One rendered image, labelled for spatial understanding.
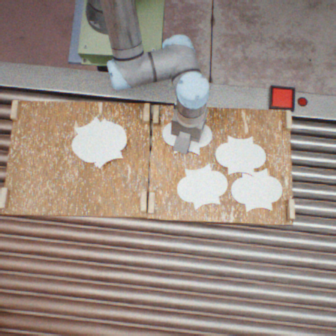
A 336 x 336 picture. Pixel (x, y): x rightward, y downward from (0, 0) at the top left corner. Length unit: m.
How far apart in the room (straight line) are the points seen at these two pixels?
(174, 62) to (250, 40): 1.56
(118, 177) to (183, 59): 0.41
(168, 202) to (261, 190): 0.27
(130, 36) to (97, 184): 0.46
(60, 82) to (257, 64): 1.36
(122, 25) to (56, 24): 1.68
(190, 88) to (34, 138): 0.55
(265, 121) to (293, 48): 1.31
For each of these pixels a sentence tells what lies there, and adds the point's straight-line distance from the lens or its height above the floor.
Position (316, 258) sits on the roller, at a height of 0.92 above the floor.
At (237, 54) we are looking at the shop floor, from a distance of 2.64.
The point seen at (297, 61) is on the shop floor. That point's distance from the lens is 2.68.
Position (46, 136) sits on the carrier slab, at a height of 0.94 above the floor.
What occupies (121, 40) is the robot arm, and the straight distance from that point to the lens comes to 1.12.
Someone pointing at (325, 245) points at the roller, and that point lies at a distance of 1.41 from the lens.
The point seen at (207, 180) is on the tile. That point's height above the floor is 0.94.
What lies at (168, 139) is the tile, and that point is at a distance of 1.38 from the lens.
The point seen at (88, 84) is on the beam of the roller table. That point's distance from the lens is 1.51.
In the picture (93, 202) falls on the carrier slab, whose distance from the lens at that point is 1.35.
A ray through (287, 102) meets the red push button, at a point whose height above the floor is 0.93.
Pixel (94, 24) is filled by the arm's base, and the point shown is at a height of 0.96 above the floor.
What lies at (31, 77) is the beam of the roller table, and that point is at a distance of 1.56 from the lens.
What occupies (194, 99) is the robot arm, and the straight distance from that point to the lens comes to 1.10.
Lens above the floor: 2.24
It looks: 73 degrees down
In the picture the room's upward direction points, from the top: 1 degrees clockwise
